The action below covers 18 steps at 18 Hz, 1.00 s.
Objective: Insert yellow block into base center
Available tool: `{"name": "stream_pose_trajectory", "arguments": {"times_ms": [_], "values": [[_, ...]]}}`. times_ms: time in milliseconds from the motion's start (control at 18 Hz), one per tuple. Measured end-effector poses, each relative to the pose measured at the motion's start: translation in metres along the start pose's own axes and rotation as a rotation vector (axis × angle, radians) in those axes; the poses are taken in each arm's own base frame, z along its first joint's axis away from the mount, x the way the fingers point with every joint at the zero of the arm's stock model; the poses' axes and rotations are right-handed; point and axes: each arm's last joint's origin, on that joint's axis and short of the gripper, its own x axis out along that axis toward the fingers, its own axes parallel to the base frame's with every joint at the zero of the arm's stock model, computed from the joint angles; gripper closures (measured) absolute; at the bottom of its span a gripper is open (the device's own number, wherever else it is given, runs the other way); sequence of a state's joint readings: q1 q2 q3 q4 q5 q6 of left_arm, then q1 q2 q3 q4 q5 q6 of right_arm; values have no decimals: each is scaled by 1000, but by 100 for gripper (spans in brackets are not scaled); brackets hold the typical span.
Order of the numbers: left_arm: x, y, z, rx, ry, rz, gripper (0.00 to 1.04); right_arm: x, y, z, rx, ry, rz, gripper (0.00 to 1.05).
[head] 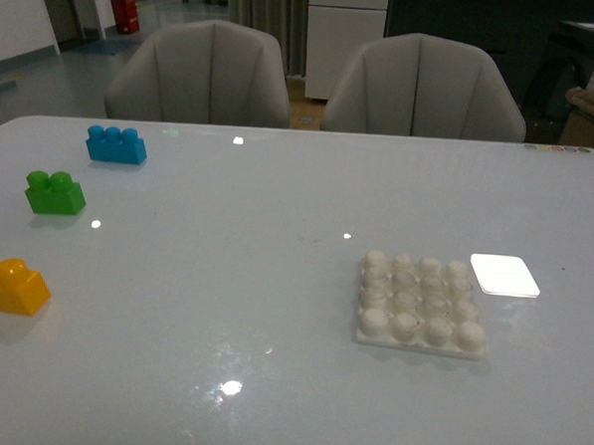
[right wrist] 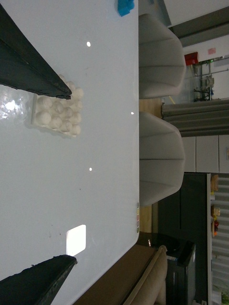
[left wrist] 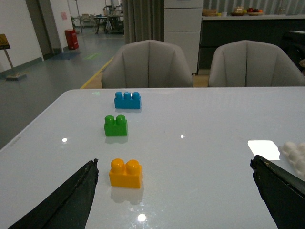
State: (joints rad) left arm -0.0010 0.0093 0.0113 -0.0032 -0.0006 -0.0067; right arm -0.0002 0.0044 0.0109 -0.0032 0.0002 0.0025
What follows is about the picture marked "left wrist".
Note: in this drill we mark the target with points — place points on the grey curtain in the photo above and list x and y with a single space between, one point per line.
143 20

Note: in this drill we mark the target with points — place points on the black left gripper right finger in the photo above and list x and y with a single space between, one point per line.
282 192

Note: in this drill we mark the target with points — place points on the left grey armchair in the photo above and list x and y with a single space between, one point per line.
148 64

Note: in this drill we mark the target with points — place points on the dark counter cabinet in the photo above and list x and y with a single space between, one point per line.
217 31

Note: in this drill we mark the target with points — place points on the white drawer cabinet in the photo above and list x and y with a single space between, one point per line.
182 27

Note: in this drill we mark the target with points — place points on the grey armchair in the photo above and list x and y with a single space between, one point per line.
148 64
253 64

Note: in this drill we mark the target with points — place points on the white studded base plate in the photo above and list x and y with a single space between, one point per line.
295 154

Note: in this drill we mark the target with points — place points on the right grey armchair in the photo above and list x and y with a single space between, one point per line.
253 64

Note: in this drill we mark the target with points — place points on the blue toy block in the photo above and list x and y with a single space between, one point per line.
127 100

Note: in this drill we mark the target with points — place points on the fruit bowl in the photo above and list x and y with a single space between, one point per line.
254 12

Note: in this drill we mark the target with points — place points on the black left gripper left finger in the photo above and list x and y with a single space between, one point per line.
68 207

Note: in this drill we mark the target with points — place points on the yellow sign on stand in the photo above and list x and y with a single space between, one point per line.
4 45

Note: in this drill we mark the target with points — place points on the green toy block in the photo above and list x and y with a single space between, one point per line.
115 126

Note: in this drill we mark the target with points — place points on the yellow toy block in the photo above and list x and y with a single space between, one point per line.
127 175

